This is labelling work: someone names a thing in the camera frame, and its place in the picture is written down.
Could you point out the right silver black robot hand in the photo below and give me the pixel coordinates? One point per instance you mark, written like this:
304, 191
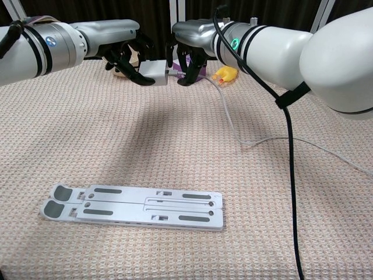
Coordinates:
195, 32

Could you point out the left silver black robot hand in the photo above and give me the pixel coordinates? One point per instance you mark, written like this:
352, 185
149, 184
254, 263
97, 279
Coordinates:
110, 32

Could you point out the white charger adapter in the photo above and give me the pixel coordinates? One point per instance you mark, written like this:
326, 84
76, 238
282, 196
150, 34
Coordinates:
154, 73

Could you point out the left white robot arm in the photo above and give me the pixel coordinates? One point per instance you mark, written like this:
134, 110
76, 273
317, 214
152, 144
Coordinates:
35, 52

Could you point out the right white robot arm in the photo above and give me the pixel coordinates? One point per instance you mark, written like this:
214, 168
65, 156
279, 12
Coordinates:
291, 55

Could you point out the black curtain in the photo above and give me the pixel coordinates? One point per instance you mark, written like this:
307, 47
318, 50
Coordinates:
102, 8

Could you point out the beige bowl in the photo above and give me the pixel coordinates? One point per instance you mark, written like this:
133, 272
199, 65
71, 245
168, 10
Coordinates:
135, 56

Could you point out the purple cardboard box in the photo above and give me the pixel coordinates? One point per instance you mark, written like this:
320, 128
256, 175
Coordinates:
201, 74

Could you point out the yellow rubber chicken toy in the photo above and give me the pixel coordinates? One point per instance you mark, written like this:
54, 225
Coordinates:
228, 74

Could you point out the beige woven tablecloth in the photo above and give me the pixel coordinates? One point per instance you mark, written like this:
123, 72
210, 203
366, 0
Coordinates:
116, 140

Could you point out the white folding laptop stand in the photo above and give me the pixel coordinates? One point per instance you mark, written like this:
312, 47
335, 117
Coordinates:
131, 210

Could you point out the upright white frame post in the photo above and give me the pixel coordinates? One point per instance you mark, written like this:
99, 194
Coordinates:
177, 11

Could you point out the slanted white frame post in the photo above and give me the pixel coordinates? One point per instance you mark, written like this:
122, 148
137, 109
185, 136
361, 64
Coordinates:
16, 10
320, 14

